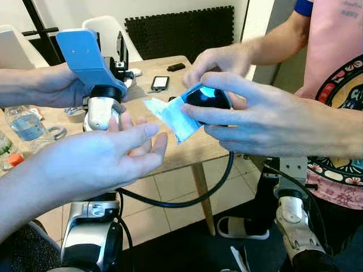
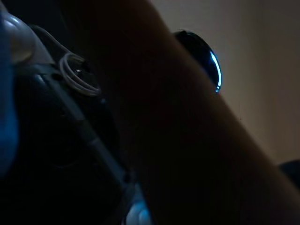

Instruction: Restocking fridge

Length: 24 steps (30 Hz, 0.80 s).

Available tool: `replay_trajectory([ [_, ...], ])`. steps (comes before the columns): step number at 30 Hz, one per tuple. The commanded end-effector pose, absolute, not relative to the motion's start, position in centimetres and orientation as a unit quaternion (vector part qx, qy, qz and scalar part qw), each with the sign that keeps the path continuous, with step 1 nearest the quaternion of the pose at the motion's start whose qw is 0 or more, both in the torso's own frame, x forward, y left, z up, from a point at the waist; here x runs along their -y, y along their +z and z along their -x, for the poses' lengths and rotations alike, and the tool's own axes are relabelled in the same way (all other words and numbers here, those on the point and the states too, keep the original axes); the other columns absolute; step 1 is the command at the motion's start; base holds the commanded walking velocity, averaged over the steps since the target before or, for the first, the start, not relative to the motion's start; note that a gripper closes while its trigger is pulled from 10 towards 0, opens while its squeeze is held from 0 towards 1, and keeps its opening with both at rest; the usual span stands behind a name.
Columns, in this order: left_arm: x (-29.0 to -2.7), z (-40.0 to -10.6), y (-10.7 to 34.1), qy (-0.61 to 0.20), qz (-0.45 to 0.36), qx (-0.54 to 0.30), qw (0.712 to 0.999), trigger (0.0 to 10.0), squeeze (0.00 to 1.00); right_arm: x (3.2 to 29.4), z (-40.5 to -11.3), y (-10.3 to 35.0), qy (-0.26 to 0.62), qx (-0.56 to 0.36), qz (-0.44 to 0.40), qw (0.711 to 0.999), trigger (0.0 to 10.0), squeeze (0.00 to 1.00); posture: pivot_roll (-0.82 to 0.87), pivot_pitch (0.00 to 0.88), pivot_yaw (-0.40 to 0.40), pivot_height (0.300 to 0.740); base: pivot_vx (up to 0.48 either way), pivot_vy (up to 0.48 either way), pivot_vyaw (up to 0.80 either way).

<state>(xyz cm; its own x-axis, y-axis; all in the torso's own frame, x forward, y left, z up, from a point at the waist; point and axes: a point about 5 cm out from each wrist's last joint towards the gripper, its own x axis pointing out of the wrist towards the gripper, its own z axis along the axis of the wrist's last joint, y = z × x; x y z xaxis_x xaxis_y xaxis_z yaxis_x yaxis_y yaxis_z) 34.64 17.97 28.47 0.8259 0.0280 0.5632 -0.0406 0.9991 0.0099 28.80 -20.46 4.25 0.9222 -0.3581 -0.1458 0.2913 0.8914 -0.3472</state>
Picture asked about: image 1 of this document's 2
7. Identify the thick black camera cable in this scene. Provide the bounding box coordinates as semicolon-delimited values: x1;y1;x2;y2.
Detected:
116;150;236;209

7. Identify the person in grey shorts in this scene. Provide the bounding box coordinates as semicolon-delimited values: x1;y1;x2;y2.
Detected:
0;221;63;272

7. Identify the blue-label water bottle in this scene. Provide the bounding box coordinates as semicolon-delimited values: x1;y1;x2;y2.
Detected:
3;105;54;154

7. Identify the white slide sandal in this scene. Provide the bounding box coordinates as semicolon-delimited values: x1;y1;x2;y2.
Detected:
217;215;270;240

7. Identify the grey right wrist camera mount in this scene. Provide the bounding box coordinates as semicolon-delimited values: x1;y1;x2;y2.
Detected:
278;158;310;196

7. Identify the white plastic chair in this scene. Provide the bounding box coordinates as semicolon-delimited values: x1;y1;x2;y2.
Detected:
82;16;142;63

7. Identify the silver laptop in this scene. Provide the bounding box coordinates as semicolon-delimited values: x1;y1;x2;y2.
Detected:
0;28;49;70

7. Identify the black metal stand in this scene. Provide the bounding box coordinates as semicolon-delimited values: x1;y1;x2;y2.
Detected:
22;0;64;66

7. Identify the small black smartphone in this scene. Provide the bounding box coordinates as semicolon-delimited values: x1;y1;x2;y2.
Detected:
150;75;171;93

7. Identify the light blue wipe cloth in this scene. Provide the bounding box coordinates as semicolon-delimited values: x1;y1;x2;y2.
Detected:
143;85;205;143

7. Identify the pink-shirted person's right hand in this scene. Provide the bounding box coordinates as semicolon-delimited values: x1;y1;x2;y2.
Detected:
181;44;257;88

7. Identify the grey-shorts person's left hand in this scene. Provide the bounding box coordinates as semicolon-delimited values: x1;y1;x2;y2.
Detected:
31;62;91;109

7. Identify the black camera module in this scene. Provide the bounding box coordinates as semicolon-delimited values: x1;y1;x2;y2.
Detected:
184;85;233;111

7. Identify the pink-shirted person's left hand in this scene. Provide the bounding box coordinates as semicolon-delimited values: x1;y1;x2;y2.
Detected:
180;71;318;159

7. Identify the person in pink shirt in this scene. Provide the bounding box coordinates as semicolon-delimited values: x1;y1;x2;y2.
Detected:
292;0;363;210

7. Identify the grey-shorts person's right hand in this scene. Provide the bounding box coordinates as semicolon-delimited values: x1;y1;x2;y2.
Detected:
31;110;168;203

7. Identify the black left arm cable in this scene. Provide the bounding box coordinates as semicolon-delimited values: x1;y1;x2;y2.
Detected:
116;190;137;272

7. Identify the wooden table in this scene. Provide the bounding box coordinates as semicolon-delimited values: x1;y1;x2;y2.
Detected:
0;56;253;236

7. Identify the black foam tile panel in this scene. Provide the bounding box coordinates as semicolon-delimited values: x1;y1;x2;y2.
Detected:
125;6;234;62

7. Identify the green-label clear water bottle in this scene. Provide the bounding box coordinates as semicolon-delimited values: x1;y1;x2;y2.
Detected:
0;133;12;156

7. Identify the small black box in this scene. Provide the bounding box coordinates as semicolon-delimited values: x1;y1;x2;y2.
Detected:
167;62;187;72

